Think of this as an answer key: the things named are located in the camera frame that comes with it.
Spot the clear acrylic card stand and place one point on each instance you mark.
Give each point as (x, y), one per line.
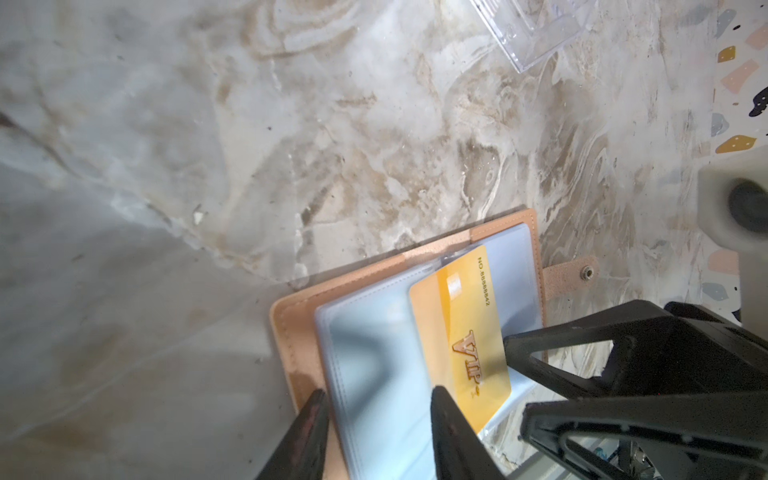
(529, 31)

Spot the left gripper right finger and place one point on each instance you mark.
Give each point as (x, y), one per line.
(458, 452)

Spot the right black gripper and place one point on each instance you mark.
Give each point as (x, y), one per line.
(641, 349)

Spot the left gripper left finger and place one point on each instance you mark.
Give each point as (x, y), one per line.
(301, 454)

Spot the pink leather card holder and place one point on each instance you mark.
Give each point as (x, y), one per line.
(356, 338)

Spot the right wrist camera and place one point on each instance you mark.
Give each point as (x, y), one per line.
(732, 211)

